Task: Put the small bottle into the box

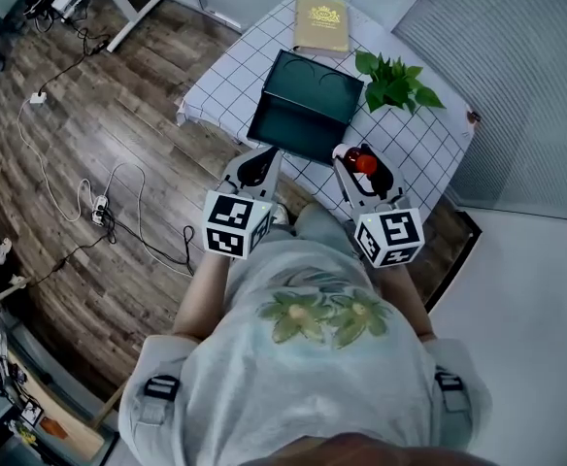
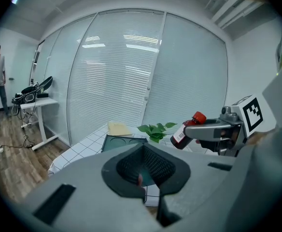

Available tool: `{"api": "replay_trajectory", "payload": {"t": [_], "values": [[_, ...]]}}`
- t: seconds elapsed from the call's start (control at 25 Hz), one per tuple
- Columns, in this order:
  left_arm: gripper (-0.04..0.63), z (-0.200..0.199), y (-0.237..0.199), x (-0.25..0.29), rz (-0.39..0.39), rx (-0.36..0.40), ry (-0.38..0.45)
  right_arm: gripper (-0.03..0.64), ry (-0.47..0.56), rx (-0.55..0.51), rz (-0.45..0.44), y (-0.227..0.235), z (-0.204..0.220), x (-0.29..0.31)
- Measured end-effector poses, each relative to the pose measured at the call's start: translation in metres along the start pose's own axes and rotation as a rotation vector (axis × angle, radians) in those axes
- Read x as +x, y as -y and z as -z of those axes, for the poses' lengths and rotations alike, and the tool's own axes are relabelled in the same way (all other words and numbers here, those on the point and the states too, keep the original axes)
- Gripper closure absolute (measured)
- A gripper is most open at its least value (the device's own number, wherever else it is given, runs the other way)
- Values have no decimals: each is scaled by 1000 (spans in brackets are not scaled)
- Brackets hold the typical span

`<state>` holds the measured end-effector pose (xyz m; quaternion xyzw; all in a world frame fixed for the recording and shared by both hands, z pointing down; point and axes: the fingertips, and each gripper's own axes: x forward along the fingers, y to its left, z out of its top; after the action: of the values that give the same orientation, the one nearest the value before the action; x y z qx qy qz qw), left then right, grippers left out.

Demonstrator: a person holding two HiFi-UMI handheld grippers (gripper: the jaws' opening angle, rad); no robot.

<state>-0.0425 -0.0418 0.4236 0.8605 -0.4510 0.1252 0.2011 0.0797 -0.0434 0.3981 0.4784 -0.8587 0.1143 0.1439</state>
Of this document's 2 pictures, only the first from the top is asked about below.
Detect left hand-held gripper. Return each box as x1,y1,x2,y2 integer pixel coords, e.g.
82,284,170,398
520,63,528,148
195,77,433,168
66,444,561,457
201,145,284,261

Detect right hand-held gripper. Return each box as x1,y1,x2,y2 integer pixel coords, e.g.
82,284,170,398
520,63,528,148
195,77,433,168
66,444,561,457
332,142,426,270

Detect small red object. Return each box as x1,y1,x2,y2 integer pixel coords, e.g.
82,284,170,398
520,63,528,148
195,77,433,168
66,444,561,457
331,143,379,177

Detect dark green box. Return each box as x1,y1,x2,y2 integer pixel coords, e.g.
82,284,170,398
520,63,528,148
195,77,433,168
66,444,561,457
246,49,366,167

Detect person's right forearm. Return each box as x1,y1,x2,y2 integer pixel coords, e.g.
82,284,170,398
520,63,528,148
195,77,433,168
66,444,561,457
372,261,436,343

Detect person's left forearm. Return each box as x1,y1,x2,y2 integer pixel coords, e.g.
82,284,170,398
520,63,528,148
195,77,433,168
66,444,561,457
172,251,232,343

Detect person's grey trousers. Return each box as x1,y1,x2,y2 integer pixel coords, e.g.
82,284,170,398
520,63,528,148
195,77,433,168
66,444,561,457
263,203,358,262

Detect table with white checked tablecloth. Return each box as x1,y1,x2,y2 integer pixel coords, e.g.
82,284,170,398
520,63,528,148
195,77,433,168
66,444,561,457
176,0,475,226

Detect green potted plant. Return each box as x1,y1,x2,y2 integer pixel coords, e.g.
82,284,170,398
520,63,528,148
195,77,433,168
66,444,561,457
353,50,447,117

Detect white power strip with plugs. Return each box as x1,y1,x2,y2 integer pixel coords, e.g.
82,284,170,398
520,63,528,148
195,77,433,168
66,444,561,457
90,193,110,228

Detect yellow hardcover book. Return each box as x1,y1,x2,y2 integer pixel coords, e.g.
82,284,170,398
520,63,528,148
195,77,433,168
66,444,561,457
292,0,351,60

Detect glass partition with blinds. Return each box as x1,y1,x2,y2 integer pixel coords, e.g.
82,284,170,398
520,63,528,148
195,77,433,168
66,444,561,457
391,0,567,226

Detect person's grey floral shirt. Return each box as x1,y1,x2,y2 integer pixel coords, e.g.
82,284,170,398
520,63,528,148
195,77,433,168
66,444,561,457
117,237,494,466

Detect wooden side desk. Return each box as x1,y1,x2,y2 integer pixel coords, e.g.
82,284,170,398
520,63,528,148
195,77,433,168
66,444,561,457
0,292,106,461

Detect small orange object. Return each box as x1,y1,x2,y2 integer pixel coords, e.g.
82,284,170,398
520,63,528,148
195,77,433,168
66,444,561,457
40,416,69,441

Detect small framed picture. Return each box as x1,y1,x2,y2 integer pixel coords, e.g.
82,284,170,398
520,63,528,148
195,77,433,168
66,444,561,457
20,400,45,427

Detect small yellow green toy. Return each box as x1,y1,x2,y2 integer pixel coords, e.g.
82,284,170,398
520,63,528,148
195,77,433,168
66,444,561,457
13,419,38,447

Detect black cable with adapter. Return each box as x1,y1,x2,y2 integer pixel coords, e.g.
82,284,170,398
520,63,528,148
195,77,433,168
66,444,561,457
99,209,196,277

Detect white metal-frame desk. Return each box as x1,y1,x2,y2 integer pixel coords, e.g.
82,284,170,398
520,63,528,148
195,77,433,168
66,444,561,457
16,0,188,54

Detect thin black floor cable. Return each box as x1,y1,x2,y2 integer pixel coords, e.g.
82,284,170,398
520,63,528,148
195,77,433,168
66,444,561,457
25,230,116,290

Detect black strap buckle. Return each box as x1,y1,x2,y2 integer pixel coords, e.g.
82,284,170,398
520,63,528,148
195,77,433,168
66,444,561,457
434,370,465,392
143,375,182,403

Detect black cable from white desk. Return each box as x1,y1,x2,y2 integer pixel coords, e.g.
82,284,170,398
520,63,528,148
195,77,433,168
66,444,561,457
35,15,113,95

